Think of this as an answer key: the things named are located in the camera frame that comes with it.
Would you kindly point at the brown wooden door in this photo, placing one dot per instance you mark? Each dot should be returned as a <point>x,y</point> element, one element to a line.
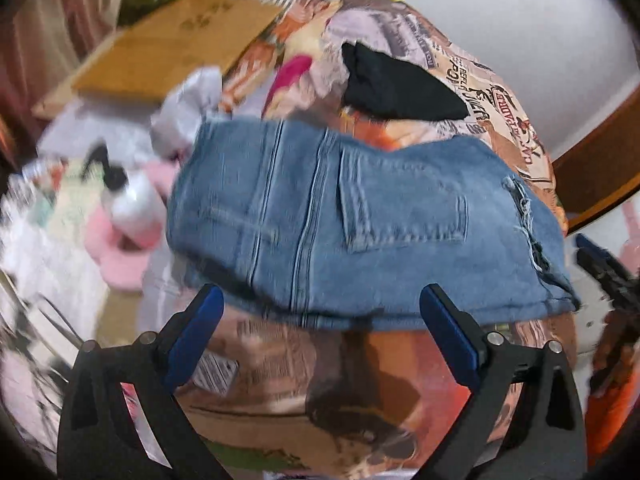
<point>597,167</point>

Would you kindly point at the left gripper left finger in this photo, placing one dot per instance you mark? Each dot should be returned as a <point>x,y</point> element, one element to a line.
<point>120,418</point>

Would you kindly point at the pink fluffy slipper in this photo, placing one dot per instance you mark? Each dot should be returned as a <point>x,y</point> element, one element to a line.
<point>121,262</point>

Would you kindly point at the striped pink curtain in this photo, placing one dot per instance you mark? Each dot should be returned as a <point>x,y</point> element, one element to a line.
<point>42,42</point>

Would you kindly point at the newspaper print bed blanket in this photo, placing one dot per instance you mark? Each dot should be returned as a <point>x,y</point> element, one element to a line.
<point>352,403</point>

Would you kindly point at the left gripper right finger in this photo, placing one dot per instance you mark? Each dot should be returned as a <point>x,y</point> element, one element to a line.
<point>523,418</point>

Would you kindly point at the black folded garment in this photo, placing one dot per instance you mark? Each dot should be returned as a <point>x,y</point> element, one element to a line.
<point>392,89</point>

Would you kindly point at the wooden lap desk board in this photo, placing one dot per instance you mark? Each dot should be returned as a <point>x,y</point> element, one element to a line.
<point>143,62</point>

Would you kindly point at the white bottle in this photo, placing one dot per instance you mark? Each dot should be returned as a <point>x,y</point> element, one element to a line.
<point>129,199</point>

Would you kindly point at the orange jacket sleeve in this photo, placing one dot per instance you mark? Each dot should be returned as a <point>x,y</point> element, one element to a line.
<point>607,412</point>

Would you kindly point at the blue denim jeans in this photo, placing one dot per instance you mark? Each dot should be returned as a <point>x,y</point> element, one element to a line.
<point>307,226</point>

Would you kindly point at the white crumpled cloth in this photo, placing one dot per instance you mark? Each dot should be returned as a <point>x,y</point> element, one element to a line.
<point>135,133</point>

